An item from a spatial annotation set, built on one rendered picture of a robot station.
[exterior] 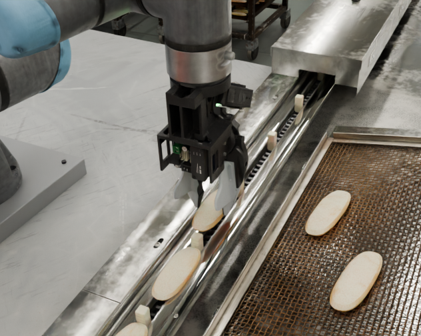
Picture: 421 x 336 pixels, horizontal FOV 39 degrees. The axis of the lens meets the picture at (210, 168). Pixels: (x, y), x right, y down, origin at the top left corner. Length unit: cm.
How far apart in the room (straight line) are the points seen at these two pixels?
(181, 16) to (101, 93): 66
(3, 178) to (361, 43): 71
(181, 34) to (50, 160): 45
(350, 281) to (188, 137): 24
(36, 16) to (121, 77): 74
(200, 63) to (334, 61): 55
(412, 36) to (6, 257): 107
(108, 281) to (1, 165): 28
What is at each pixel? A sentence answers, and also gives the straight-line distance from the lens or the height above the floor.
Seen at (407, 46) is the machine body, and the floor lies 82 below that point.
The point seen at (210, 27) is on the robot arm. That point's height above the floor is 116.
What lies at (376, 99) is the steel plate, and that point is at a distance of 123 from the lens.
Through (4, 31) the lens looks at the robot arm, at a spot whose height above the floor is 119.
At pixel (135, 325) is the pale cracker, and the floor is 86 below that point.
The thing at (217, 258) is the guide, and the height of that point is 86.
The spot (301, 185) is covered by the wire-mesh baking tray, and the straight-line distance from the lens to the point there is 85.
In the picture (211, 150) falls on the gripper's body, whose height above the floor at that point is 102.
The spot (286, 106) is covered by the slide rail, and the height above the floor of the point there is 85.
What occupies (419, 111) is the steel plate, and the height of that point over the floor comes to 82.
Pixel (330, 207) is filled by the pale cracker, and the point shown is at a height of 91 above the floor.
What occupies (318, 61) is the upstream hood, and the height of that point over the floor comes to 90.
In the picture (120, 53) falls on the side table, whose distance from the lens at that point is 145.
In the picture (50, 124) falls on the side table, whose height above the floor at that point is 82.
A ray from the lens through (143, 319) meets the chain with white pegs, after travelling 71.
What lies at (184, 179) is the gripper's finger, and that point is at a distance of 78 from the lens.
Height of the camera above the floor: 139
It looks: 35 degrees down
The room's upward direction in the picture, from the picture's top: 2 degrees counter-clockwise
